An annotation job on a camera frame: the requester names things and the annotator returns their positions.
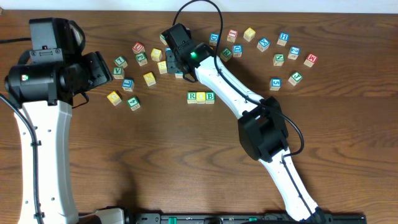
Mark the yellow block centre left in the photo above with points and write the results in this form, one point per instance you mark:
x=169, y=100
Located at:
x=149, y=79

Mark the green V block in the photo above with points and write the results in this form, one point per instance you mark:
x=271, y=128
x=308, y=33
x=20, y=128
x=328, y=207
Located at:
x=118, y=73

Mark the blue D block top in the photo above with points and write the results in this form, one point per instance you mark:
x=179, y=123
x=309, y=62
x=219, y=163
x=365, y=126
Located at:
x=213, y=39

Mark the blue D block lower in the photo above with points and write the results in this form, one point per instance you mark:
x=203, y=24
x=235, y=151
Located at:
x=237, y=50

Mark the blue H block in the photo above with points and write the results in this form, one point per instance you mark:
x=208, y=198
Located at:
x=283, y=39

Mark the green J block left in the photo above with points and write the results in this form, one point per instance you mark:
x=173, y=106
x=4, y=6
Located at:
x=141, y=59

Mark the green 7 block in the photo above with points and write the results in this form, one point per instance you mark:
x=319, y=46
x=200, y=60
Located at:
x=120, y=61

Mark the yellow block top right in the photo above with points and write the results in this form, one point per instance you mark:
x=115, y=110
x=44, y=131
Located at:
x=249, y=34

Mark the yellow block upper left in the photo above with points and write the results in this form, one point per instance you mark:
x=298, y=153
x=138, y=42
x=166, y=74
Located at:
x=156, y=55

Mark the red U block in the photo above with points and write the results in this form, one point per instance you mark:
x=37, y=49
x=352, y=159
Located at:
x=138, y=48

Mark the yellow S block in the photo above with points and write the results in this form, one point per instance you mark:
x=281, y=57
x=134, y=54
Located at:
x=162, y=66

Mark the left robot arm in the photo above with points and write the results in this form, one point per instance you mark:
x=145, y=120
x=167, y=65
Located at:
x=41, y=89

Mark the green B block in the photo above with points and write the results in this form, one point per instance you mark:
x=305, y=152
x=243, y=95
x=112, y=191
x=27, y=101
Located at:
x=209, y=97

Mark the blue T block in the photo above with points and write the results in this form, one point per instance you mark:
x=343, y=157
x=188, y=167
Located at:
x=179, y=75

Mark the blue L block left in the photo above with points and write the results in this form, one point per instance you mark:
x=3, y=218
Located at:
x=128, y=84

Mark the blue 5 block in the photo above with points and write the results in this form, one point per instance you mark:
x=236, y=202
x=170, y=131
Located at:
x=275, y=84

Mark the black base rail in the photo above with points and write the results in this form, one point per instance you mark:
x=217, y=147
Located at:
x=119, y=215

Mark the green 4 block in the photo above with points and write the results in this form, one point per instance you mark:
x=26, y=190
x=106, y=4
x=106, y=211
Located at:
x=133, y=103

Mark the blue X block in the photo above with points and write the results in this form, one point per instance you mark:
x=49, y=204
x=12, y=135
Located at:
x=263, y=44

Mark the red I block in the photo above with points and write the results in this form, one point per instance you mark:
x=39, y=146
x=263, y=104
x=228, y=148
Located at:
x=232, y=35

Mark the yellow O block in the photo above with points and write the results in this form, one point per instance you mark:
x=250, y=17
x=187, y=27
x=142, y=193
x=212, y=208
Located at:
x=200, y=97

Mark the blue d block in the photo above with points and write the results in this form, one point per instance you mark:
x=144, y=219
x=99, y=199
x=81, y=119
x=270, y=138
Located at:
x=213, y=39
x=237, y=50

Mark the green J block right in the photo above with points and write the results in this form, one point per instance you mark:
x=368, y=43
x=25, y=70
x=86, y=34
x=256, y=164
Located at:
x=295, y=78

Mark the green j block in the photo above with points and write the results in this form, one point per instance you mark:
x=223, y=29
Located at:
x=141, y=59
x=295, y=78

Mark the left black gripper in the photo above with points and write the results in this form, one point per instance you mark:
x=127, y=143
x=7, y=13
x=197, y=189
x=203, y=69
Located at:
x=101, y=66

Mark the red M block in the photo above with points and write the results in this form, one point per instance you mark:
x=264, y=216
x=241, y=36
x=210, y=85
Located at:
x=310, y=60

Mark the green Z block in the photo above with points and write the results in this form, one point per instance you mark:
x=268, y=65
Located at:
x=162, y=39

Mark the green r block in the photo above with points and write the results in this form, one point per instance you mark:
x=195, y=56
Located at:
x=191, y=97
x=226, y=54

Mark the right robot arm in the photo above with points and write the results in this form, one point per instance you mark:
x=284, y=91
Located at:
x=261, y=124

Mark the yellow block far left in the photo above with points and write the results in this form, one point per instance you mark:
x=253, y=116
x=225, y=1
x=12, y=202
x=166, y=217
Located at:
x=114, y=98

